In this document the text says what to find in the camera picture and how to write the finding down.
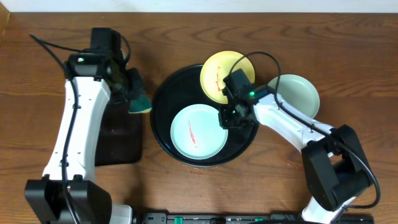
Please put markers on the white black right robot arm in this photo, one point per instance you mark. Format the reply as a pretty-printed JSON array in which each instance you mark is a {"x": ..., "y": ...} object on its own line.
[{"x": 336, "y": 168}]

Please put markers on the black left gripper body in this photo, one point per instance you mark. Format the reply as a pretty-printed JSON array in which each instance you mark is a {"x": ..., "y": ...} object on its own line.
[{"x": 134, "y": 86}]

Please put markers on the green yellow sponge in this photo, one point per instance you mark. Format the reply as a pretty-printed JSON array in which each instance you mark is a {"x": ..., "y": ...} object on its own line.
[{"x": 140, "y": 105}]

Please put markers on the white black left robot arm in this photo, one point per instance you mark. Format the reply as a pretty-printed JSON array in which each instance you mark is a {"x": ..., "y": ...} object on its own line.
[{"x": 97, "y": 129}]

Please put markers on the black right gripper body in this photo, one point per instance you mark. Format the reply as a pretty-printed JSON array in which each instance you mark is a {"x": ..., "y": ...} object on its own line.
[{"x": 229, "y": 119}]

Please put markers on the black rectangular tray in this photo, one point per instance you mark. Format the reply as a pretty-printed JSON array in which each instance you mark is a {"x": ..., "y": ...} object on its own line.
[{"x": 120, "y": 136}]

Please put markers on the yellow plate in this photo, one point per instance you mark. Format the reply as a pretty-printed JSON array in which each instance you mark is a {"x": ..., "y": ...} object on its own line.
[{"x": 214, "y": 70}]

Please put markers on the mint green plate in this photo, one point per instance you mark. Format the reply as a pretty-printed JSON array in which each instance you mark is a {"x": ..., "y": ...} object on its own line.
[
  {"x": 196, "y": 133},
  {"x": 299, "y": 93}
]

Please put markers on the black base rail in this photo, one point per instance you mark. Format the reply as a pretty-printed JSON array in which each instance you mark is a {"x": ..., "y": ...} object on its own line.
[{"x": 162, "y": 218}]

